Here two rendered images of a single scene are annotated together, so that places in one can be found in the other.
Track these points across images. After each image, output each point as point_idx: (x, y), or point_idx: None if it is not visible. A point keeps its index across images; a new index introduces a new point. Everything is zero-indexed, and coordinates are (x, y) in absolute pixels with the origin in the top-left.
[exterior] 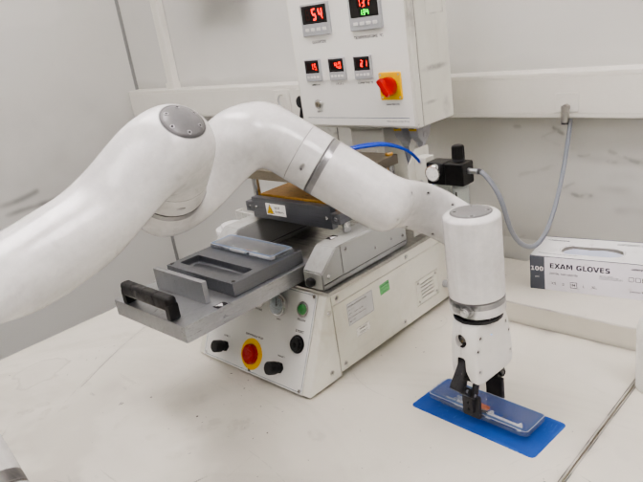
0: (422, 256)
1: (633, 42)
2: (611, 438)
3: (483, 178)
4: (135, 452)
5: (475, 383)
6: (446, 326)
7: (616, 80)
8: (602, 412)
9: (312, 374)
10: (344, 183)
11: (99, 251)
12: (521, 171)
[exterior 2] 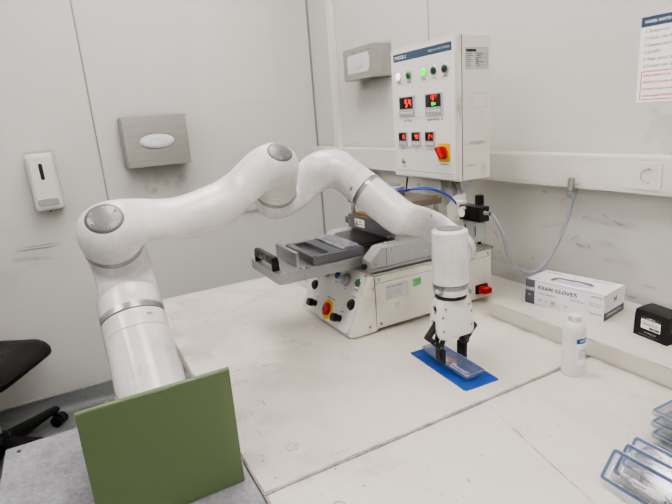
0: None
1: (623, 138)
2: (523, 391)
3: (520, 226)
4: (244, 346)
5: (439, 338)
6: None
7: (606, 164)
8: (527, 378)
9: (355, 324)
10: (373, 200)
11: (225, 213)
12: (545, 224)
